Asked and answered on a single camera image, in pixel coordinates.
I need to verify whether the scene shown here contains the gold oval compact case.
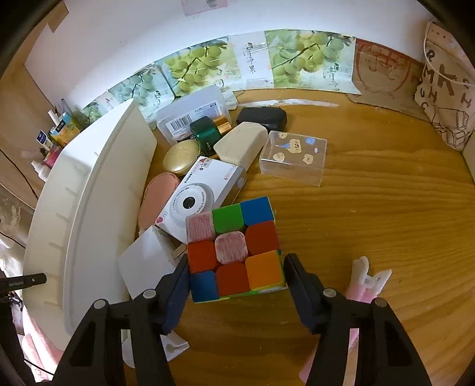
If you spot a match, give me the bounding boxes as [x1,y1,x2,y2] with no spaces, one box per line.
[163,139,200,176]

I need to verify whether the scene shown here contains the pink bear picture sticker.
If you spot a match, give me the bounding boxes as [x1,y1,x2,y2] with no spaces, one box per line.
[180,0,228,16]

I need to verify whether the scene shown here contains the brown cardboard sheet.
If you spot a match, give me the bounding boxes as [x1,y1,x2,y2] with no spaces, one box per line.
[348,39,428,121]

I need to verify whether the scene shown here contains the white plastic storage bin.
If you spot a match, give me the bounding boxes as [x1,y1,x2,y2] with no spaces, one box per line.
[23,100,157,350]

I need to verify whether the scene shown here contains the red pen can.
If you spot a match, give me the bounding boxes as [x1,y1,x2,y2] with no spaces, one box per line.
[43,146,62,169]

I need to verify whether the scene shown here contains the translucent plastic box with barcode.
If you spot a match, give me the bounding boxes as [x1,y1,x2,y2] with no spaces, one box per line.
[155,85,230,145]

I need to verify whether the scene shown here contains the clear box with stickers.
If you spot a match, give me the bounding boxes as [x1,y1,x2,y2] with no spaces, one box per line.
[259,130,327,186]

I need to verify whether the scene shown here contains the grape pattern paper backdrop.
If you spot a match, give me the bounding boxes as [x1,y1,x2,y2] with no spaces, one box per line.
[75,29,359,127]

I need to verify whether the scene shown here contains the white wall charger 80W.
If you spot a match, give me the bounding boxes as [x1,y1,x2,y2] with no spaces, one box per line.
[118,226,186,299]

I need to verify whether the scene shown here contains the beige letter print bag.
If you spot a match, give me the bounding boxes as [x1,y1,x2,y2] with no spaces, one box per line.
[414,21,474,151]

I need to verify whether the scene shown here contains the green and gold box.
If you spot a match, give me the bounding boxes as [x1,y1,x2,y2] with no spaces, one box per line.
[190,116,233,157]

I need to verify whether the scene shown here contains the white spray bottle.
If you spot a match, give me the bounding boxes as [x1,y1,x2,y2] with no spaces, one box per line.
[31,160,51,182]

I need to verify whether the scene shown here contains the black charger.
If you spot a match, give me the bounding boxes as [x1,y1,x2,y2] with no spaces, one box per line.
[236,107,287,132]

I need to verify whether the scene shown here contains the white hook plate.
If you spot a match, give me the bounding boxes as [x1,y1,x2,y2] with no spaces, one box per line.
[121,330,190,368]

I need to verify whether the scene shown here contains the beige angular case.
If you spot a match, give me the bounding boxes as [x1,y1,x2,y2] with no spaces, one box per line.
[213,121,268,170]

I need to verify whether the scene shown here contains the pink and white clip toy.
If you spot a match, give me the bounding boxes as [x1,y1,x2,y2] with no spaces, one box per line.
[299,256,392,383]

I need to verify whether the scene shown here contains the black cable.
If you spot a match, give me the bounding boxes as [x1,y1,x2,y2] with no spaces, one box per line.
[0,148,40,201]

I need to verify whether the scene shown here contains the multicolour rubik's cube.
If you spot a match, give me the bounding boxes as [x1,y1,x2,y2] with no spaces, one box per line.
[186,196,286,303]

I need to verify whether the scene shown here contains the pink oval case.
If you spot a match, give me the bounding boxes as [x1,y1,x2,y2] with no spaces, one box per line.
[138,172,180,235]

